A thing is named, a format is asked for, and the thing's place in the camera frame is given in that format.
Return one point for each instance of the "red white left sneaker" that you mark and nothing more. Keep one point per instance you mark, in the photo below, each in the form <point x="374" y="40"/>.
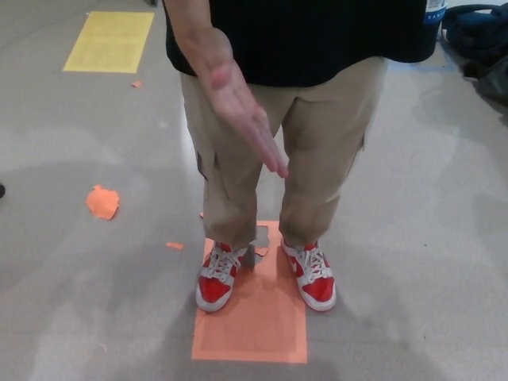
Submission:
<point x="317" y="287"/>

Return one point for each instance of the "flat orange paper scrap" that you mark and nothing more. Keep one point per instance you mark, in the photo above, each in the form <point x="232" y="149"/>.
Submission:
<point x="174" y="246"/>

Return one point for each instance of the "white container blue label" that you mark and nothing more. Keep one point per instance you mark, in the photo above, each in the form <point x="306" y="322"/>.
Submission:
<point x="436" y="10"/>

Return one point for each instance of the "orange rectangular floor sheet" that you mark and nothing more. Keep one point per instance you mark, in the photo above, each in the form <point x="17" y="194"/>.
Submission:
<point x="254" y="329"/>

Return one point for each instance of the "dark blue backpack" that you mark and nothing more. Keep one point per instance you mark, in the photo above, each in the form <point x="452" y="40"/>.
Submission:
<point x="476" y="29"/>

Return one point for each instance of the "person's bare right hand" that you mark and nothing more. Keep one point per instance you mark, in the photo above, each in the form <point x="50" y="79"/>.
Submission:
<point x="234" y="103"/>

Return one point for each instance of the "red white sneaker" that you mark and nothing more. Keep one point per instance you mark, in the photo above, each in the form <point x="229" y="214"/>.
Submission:
<point x="317" y="287"/>
<point x="214" y="287"/>

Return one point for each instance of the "person's bare right forearm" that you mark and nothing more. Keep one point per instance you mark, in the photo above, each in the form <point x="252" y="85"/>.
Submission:
<point x="194" y="24"/>

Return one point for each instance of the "black t-shirt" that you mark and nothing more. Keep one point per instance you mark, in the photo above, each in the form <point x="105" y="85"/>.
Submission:
<point x="317" y="35"/>

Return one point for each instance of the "dark grey bag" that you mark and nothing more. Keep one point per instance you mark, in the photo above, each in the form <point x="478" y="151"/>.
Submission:
<point x="494" y="83"/>

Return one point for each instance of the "red white right sneaker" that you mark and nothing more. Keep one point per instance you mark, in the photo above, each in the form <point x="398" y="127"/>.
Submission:
<point x="214" y="287"/>

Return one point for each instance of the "khaki cargo trousers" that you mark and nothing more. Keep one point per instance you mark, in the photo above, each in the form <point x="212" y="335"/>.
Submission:
<point x="329" y="139"/>

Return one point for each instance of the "crumpled orange paper piece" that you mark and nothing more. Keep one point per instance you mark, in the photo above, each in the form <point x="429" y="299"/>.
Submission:
<point x="102" y="202"/>

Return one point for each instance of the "yellow rectangular floor sheet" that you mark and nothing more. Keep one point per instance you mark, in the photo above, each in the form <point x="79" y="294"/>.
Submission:
<point x="109" y="41"/>

